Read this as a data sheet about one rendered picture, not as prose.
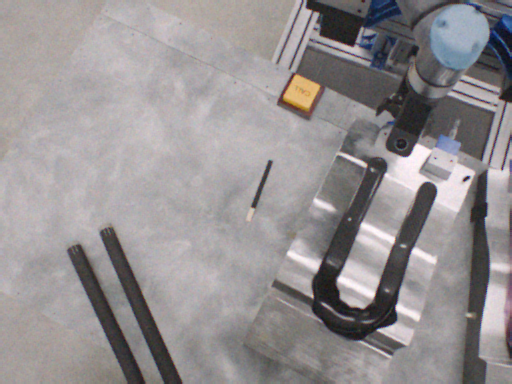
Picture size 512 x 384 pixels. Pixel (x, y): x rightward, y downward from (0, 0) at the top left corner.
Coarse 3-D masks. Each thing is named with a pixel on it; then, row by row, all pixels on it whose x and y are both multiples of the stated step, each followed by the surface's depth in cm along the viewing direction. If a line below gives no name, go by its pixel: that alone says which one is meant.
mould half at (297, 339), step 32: (352, 128) 114; (352, 160) 112; (416, 160) 112; (320, 192) 111; (352, 192) 111; (384, 192) 111; (448, 192) 111; (320, 224) 108; (384, 224) 109; (448, 224) 109; (288, 256) 102; (320, 256) 103; (352, 256) 105; (384, 256) 106; (416, 256) 108; (288, 288) 103; (352, 288) 101; (416, 288) 103; (256, 320) 106; (288, 320) 107; (320, 320) 107; (416, 320) 100; (288, 352) 105; (320, 352) 105; (352, 352) 105; (384, 352) 105
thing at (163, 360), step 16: (112, 240) 112; (112, 256) 111; (128, 272) 109; (128, 288) 107; (144, 304) 106; (144, 320) 104; (144, 336) 104; (160, 336) 103; (160, 352) 101; (160, 368) 100
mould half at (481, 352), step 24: (480, 192) 118; (504, 192) 115; (504, 216) 113; (480, 240) 113; (504, 240) 110; (480, 264) 111; (504, 264) 107; (480, 288) 109; (504, 288) 106; (480, 312) 107; (480, 336) 105; (504, 336) 105; (480, 360) 103; (504, 360) 104
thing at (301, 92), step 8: (296, 80) 122; (304, 80) 122; (288, 88) 121; (296, 88) 121; (304, 88) 121; (312, 88) 121; (288, 96) 121; (296, 96) 121; (304, 96) 121; (312, 96) 121; (296, 104) 121; (304, 104) 120
